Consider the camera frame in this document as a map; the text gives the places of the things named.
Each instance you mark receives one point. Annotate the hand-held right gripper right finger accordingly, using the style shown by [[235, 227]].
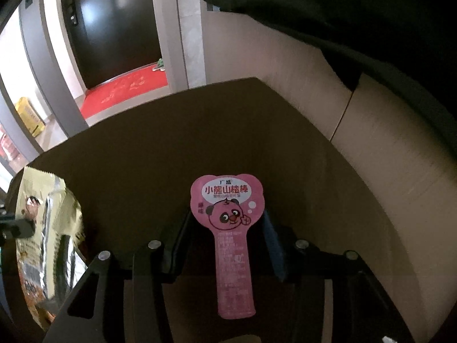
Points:
[[274, 250]]

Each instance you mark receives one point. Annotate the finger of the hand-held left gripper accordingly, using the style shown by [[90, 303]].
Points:
[[18, 228]]

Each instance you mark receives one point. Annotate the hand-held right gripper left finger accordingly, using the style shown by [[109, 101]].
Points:
[[178, 243]]

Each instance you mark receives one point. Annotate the yellow snack wrapper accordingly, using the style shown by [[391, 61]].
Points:
[[53, 257]]

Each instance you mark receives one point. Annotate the pink bear-shaped wrapper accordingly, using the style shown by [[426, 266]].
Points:
[[228, 214]]

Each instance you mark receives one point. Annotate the yellow bag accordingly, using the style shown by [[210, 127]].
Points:
[[30, 116]]

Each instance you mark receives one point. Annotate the red door mat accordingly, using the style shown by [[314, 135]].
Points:
[[121, 93]]

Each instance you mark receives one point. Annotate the green slippers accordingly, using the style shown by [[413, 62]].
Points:
[[159, 65]]

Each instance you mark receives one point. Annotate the black door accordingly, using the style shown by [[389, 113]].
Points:
[[114, 25]]

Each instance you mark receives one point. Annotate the black cloth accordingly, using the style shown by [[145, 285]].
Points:
[[339, 18]]

